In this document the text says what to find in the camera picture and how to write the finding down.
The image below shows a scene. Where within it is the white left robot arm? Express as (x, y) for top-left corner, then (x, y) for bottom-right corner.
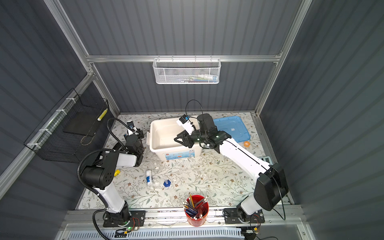
(77, 118), (145, 216)

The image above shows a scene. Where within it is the blue bottle cap piece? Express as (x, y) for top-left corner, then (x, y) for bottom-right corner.
(163, 180), (172, 188)

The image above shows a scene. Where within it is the yellow item in basket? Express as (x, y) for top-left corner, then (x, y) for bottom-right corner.
(97, 108), (109, 122)

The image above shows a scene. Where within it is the clear glass flask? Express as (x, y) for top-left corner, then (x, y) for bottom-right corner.
(152, 162), (162, 175)

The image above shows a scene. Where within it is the white wire wall basket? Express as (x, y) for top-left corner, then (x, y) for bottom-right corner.
(153, 59), (222, 85)

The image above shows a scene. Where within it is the teal calculator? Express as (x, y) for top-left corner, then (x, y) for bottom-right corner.
(261, 156), (274, 165)

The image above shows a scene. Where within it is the white blue small bottle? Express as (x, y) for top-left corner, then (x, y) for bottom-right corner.
(146, 170), (153, 186)

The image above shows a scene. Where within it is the blue plastic bin lid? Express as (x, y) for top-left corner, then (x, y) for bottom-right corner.
(214, 116), (251, 143)

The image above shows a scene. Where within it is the white plastic storage bin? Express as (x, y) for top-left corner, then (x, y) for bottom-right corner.
(147, 117), (203, 161)

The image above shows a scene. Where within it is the black wire side basket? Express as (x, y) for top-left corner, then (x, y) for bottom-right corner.
(24, 89), (110, 163)

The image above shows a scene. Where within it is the red pencil cup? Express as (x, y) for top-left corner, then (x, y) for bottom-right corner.
(184, 195), (209, 227)

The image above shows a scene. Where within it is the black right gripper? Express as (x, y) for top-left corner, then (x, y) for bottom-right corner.
(174, 128), (208, 149)

